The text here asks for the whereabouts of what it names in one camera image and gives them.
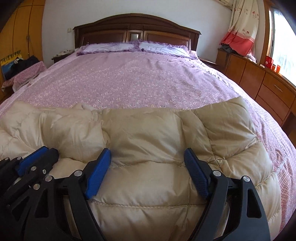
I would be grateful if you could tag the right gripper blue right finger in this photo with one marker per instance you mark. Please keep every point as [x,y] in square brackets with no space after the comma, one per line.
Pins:
[233,209]

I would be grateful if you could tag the yellow wooden wardrobe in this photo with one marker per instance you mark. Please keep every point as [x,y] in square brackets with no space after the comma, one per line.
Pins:
[23,30]

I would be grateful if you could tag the cream and red curtain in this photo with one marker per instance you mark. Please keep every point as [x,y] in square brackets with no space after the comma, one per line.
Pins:
[243,27]

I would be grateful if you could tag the pink floral bed cover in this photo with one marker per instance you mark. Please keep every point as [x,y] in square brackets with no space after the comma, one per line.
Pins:
[148,80]

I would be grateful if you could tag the long wooden dresser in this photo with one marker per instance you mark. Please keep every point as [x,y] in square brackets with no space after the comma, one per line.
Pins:
[267,88]

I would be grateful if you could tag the orange cup on dresser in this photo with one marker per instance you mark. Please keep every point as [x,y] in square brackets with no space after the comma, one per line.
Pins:
[277,70]

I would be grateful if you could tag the right purple ruffled pillow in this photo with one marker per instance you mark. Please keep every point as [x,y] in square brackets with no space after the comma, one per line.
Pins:
[167,49]

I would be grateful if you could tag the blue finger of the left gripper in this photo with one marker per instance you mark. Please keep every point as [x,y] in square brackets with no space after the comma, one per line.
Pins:
[30,158]
[41,166]

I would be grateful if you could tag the dark wooden nightstand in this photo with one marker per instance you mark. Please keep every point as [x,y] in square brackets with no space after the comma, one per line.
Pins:
[62,55]

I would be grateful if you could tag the pink cloth covered stool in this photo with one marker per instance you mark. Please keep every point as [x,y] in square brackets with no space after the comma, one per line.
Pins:
[24,77]

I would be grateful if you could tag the beige quilted down jacket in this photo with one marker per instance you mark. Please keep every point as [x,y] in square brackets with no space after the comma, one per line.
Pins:
[147,193]

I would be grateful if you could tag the purple ruffled pillow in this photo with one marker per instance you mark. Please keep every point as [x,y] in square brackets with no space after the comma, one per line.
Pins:
[167,49]
[108,47]

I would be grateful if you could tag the left purple ruffled pillow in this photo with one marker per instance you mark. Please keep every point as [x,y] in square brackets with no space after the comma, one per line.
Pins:
[108,47]

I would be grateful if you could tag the dark clothes pile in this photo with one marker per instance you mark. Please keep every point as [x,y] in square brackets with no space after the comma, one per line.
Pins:
[20,66]

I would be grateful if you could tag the dark wooden headboard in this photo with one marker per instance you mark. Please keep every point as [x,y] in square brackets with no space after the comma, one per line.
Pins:
[135,26]

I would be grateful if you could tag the white wall air conditioner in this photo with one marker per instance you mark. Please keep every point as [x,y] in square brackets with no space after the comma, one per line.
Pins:
[227,3]

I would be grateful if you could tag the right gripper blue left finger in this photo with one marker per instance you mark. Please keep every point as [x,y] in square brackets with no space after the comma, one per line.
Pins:
[59,209]

